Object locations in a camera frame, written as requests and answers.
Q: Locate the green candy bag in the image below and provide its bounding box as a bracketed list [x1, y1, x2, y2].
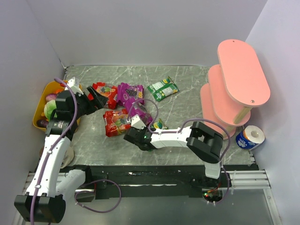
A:
[151, 118, 168, 129]
[147, 76, 179, 102]

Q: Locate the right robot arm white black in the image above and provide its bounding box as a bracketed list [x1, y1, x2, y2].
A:
[124, 121, 223, 179]

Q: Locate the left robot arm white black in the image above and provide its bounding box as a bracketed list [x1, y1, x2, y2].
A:
[14, 86, 107, 224]

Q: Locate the red candy bag upper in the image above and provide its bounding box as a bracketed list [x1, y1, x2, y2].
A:
[92, 82, 117, 109]

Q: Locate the red candy bag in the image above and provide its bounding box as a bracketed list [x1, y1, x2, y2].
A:
[92, 82, 117, 109]
[103, 109, 131, 137]

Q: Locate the purple candy bag upper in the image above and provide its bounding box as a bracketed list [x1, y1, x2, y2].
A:
[117, 82, 144, 106]

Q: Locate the purple candy bag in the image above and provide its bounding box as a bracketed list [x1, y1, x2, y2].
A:
[124, 98, 153, 126]
[117, 82, 144, 106]

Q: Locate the red candy bag lower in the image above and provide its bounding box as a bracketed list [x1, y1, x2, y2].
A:
[103, 109, 131, 137]

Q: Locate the purple candy bag lower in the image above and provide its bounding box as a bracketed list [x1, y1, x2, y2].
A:
[124, 98, 153, 126]

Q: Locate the pink three-tier shelf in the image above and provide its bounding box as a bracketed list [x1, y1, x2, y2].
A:
[200, 39, 270, 139]

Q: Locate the orange toy fruit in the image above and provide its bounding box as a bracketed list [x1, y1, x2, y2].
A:
[53, 89, 64, 94]

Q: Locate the green toy cabbage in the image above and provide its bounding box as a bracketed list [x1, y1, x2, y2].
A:
[44, 100, 57, 121]

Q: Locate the purple toy onion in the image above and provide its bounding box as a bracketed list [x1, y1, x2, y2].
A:
[45, 93, 57, 102]

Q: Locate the yellow basket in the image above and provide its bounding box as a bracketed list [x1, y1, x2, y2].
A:
[32, 80, 83, 135]

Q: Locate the purple toy eggplant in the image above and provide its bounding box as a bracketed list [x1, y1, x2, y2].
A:
[37, 120, 49, 128]

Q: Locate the toilet paper roll blue wrapper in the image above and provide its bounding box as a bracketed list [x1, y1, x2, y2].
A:
[235, 125, 265, 150]

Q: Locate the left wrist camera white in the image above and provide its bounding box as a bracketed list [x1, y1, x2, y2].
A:
[67, 77, 83, 94]

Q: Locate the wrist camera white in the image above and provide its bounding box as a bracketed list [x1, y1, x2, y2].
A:
[131, 114, 146, 130]
[67, 77, 83, 94]

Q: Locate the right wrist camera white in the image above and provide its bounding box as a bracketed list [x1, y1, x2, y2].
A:
[131, 114, 146, 130]

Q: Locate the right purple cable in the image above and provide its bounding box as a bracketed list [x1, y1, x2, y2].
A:
[126, 98, 234, 207]

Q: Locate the aluminium frame rail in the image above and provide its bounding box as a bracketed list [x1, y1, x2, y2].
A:
[23, 171, 270, 194]

